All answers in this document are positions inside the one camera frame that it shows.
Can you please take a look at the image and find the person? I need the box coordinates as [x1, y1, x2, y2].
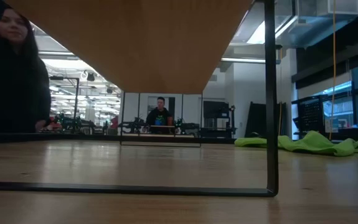
[0, 0, 52, 134]
[146, 96, 174, 127]

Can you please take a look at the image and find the black leaning panel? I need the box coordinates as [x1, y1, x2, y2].
[244, 101, 287, 138]

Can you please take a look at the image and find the black overhead stand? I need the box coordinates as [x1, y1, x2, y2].
[49, 75, 80, 133]

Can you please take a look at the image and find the black pegboard rack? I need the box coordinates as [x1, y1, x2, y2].
[291, 95, 326, 139]

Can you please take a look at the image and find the person's hand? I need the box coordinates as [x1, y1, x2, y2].
[34, 119, 47, 133]

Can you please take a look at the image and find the green cloth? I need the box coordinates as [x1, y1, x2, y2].
[233, 130, 358, 157]

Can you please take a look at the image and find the black aluminium rig frame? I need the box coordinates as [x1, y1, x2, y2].
[0, 129, 237, 145]

